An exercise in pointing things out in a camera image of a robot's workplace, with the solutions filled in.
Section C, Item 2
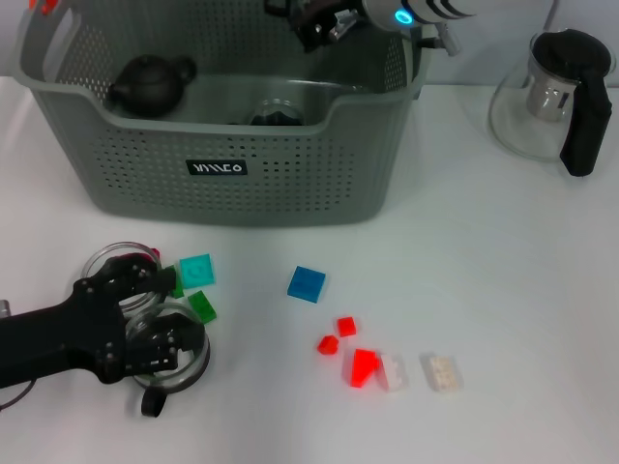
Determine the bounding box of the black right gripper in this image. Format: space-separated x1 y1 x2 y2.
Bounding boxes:
263 0 363 54

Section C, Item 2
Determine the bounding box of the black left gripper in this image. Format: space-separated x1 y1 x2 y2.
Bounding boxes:
0 254 205 388

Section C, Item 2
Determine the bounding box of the green toy brick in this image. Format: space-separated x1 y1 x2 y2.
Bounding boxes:
163 264 188 299
187 291 219 324

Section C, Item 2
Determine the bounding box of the grey perforated storage bin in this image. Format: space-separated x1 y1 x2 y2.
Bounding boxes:
14 0 434 228

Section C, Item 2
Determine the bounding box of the cyan square brick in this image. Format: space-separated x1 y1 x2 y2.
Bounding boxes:
178 253 218 290

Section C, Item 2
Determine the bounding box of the black clay teapot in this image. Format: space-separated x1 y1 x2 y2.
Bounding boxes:
105 54 198 119

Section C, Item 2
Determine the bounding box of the blue square brick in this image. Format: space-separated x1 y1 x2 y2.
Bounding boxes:
286 265 327 305

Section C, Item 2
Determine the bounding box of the large red slope brick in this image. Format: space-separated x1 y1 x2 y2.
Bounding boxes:
341 347 383 390

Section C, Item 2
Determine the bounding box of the white translucent brick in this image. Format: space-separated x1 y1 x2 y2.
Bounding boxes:
379 352 410 392

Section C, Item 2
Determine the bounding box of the beige studded brick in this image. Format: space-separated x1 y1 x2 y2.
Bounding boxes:
419 352 465 392

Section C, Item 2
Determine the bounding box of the right gripper cable connector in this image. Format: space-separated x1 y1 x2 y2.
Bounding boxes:
328 8 461 58

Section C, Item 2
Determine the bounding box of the glass pitcher black handle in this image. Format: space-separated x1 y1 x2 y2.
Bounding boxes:
487 28 618 178

